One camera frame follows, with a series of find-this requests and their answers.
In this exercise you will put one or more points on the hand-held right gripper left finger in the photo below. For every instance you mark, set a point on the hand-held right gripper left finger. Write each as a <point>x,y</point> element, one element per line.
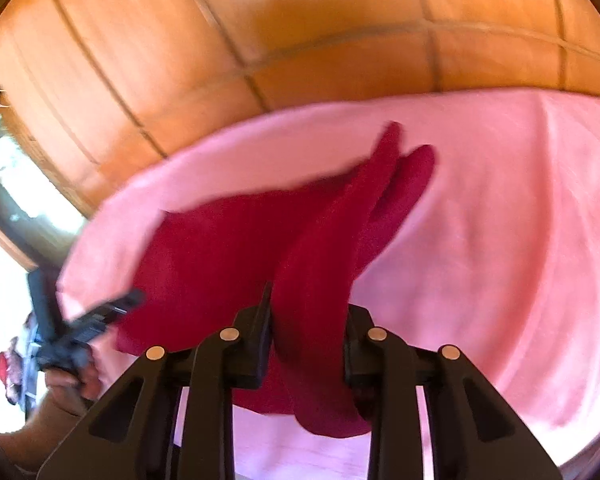
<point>256,345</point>

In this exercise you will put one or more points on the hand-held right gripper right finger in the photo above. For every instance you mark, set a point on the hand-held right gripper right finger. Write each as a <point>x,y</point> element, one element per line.
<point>359,355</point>

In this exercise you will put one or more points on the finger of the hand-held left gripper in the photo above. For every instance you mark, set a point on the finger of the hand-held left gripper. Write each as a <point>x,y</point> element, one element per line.
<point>115,306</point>

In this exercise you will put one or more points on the dark red embroidered sweater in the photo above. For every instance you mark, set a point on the dark red embroidered sweater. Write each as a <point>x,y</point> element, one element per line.
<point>220,260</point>

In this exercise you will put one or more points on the person's left forearm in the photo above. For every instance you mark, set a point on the person's left forearm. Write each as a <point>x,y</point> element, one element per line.
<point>35,440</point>

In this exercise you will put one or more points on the person's left hand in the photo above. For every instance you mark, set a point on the person's left hand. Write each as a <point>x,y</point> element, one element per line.
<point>75,385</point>

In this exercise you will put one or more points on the pink blanket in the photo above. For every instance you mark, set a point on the pink blanket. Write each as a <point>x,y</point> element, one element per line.
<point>505,235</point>

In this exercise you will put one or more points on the window with wooden frame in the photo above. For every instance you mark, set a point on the window with wooden frame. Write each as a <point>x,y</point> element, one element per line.
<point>15,170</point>

